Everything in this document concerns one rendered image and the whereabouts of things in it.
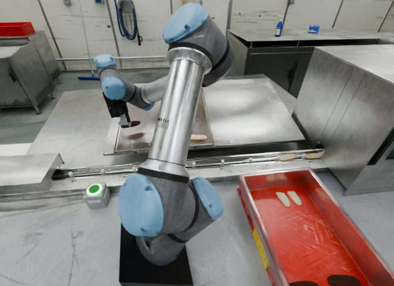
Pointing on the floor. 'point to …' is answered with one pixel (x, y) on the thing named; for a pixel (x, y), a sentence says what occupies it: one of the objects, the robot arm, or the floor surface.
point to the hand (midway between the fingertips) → (129, 122)
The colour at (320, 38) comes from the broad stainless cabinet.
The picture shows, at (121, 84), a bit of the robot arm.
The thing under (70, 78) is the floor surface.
